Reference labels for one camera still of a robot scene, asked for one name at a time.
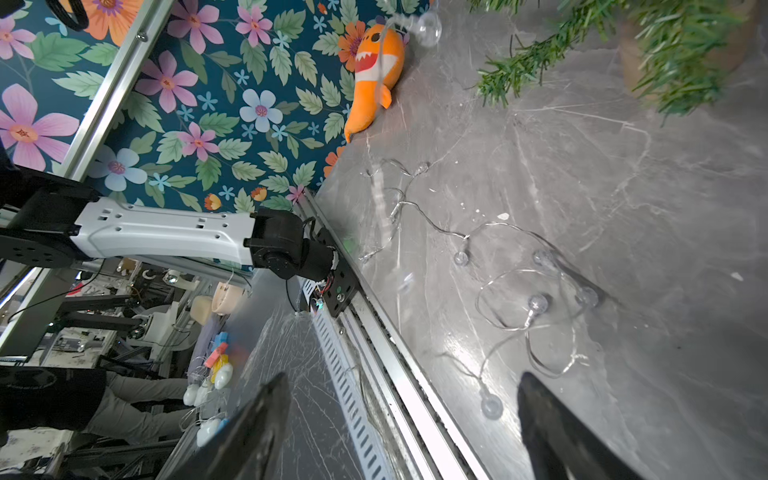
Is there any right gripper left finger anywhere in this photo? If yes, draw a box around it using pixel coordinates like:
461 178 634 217
170 372 291 480

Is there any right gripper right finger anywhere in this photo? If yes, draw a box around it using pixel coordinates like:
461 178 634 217
517 372 641 480

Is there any clear bulb string light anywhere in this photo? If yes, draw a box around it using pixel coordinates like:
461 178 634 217
337 1 612 423

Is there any green christmas tree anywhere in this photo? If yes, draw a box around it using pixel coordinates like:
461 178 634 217
477 1 760 117

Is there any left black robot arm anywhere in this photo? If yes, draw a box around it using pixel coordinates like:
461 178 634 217
1 161 338 281

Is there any orange shark plush toy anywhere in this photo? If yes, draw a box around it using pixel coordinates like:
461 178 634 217
344 24 406 143

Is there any white slotted cable duct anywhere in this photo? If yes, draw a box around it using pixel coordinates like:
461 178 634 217
302 280 396 479

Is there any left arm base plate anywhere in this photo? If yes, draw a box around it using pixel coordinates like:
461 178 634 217
300 227 361 319

